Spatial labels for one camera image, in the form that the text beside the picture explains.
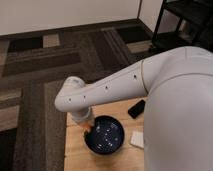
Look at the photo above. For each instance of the patterned brown area rug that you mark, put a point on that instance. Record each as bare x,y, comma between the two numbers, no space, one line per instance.
32,69

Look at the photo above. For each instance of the white rectangular sponge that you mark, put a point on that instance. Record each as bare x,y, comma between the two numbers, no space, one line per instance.
137,139

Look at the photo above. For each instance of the dark blue ceramic bowl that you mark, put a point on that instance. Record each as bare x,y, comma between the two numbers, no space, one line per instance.
106,136

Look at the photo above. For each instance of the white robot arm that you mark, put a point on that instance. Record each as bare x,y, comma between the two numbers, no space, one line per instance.
178,115

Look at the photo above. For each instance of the black smartphone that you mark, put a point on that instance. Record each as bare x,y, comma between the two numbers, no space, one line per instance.
137,109

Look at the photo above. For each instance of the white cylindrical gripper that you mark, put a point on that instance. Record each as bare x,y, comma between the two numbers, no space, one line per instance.
83,117

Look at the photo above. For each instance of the black metal shelf rack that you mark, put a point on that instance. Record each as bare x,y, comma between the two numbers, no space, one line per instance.
193,18

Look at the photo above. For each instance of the orange pepper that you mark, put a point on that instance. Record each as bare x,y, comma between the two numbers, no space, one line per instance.
88,128

